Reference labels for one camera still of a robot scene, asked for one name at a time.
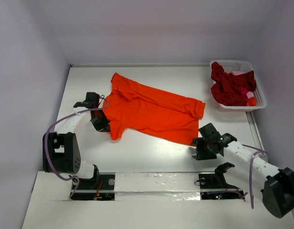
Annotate orange t shirt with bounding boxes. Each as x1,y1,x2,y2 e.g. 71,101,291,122
104,73,206,146

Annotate dark red t shirt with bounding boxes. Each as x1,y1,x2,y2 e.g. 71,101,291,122
211,62,257,106

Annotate pink garment in basket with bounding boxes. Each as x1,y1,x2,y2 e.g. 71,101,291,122
231,71,254,102

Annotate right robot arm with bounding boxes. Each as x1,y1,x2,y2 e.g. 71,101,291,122
192,123,294,219

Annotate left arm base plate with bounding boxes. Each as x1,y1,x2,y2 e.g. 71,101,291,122
71,173,115,201

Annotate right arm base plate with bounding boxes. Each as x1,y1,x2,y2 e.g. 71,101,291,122
194,173,245,200

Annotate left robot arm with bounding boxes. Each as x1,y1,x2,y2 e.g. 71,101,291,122
43,92,111,188

